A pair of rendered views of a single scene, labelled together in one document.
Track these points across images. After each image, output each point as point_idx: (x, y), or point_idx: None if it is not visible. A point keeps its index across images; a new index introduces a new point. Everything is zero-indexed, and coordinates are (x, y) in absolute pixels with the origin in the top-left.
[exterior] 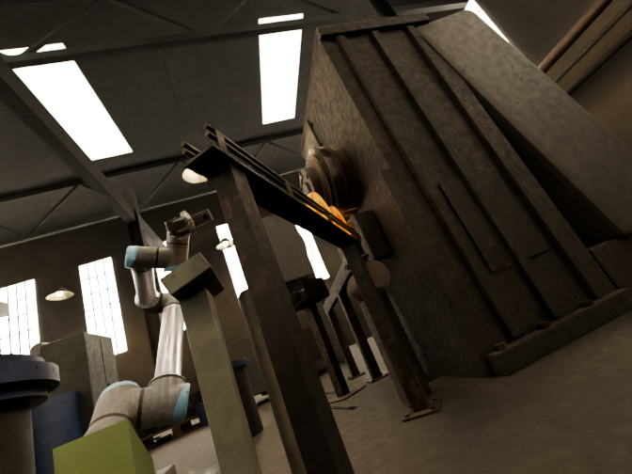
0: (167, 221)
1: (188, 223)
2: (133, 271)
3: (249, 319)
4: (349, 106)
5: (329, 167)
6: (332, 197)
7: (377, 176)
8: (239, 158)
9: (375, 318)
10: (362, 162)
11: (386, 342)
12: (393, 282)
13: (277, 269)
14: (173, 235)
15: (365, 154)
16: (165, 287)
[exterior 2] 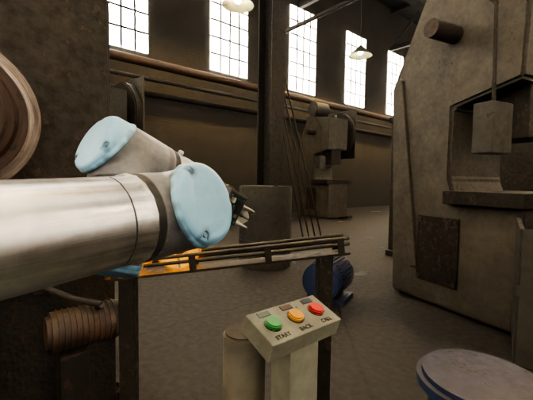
0: (244, 198)
1: (238, 218)
2: (139, 247)
3: (265, 360)
4: (94, 89)
5: (40, 128)
6: (5, 166)
7: None
8: (318, 244)
9: (136, 366)
10: (55, 149)
11: (136, 391)
12: (1, 326)
13: None
14: (234, 224)
15: (73, 149)
16: (338, 326)
